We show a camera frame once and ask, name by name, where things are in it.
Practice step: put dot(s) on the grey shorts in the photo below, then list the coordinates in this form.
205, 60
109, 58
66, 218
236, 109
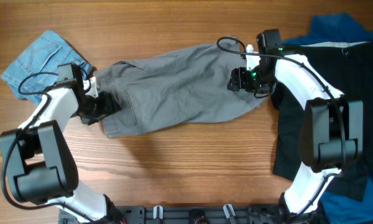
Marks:
183, 86

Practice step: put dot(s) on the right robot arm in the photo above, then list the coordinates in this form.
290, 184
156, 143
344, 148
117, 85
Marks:
331, 133

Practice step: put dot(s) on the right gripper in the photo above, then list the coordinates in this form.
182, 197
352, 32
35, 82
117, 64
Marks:
239, 76

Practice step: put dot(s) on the folded blue denim jeans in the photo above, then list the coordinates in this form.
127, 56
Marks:
36, 67

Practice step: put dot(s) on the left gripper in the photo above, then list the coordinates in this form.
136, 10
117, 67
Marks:
110, 106

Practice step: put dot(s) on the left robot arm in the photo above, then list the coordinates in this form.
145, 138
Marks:
38, 168

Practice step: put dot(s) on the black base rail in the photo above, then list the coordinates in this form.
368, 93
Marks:
256, 213

